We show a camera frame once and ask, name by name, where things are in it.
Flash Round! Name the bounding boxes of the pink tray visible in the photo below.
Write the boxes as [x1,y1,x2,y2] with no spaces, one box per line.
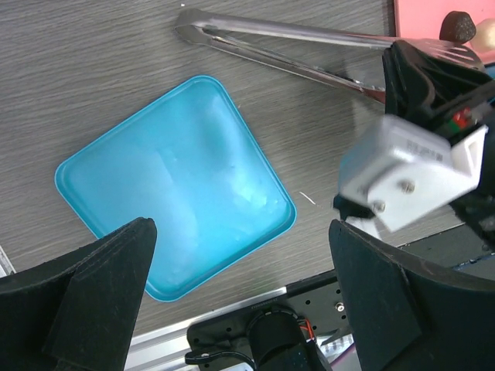
[392,0,495,65]

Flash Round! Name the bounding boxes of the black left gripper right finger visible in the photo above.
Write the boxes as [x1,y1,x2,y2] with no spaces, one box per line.
[329,220,494,370]

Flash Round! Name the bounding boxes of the stainless steel tongs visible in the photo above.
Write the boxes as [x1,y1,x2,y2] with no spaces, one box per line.
[174,9,401,104]

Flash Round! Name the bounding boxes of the dark ridged chocolate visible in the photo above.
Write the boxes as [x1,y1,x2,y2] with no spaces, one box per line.
[439,11,476,44]

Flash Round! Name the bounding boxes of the blue tin lid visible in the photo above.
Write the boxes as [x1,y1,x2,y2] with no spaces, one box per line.
[54,75,297,302]

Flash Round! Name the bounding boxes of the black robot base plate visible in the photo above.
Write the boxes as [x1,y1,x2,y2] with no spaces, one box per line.
[185,267,362,370]

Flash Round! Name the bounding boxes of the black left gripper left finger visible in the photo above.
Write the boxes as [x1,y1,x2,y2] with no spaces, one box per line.
[1,217,157,370]

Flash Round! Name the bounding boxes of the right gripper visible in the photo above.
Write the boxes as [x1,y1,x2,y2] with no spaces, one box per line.
[382,41,494,135]

